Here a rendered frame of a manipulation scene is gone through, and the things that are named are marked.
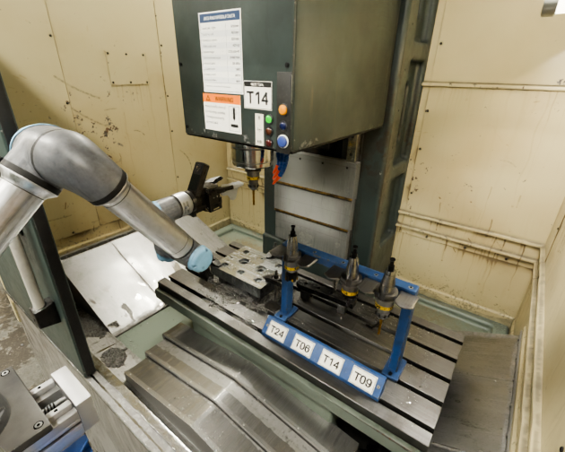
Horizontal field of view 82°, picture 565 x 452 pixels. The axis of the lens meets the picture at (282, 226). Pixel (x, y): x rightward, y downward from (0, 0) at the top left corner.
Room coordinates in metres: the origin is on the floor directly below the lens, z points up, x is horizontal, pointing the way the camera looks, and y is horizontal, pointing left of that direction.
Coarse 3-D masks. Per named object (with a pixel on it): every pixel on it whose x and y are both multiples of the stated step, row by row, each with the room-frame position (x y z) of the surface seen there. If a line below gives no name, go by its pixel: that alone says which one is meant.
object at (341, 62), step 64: (192, 0) 1.07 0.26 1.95; (256, 0) 0.93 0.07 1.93; (320, 0) 0.94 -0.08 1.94; (384, 0) 1.26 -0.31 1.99; (192, 64) 1.09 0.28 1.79; (256, 64) 0.93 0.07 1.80; (320, 64) 0.96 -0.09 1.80; (384, 64) 1.32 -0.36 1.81; (192, 128) 1.10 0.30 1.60; (320, 128) 0.98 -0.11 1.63
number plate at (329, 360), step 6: (324, 354) 0.78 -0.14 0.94; (330, 354) 0.77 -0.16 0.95; (324, 360) 0.77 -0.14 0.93; (330, 360) 0.76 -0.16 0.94; (336, 360) 0.76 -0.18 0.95; (342, 360) 0.75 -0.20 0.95; (324, 366) 0.76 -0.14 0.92; (330, 366) 0.75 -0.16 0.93; (336, 366) 0.74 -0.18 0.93; (342, 366) 0.74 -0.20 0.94; (336, 372) 0.73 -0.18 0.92
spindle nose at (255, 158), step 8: (232, 144) 1.18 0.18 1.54; (240, 144) 1.15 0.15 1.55; (232, 152) 1.18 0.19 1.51; (240, 152) 1.15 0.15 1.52; (248, 152) 1.14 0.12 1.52; (256, 152) 1.14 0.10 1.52; (264, 152) 1.16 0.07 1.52; (272, 152) 1.19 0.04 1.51; (232, 160) 1.18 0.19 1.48; (240, 160) 1.15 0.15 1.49; (248, 160) 1.14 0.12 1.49; (256, 160) 1.14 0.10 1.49; (264, 160) 1.16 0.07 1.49; (272, 160) 1.19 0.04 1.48; (240, 168) 1.16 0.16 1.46; (248, 168) 1.14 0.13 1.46; (256, 168) 1.15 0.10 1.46; (264, 168) 1.16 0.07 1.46
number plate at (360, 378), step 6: (354, 366) 0.73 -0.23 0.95; (354, 372) 0.71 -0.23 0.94; (360, 372) 0.71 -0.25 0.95; (366, 372) 0.70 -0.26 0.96; (354, 378) 0.70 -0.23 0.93; (360, 378) 0.70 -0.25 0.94; (366, 378) 0.69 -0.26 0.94; (372, 378) 0.69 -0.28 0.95; (354, 384) 0.69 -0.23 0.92; (360, 384) 0.69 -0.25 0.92; (366, 384) 0.68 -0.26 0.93; (372, 384) 0.68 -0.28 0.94; (366, 390) 0.67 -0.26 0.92; (372, 390) 0.66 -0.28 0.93
